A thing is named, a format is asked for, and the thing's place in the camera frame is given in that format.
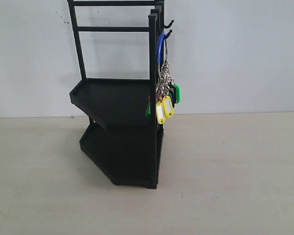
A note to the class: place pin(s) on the colourful key tag bunch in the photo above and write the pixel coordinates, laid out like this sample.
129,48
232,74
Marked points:
167,92

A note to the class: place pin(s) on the black two-tier storage rack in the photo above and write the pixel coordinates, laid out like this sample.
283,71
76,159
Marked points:
123,137

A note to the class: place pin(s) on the black metal hook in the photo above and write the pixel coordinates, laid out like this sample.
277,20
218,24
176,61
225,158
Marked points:
165,36
169,25

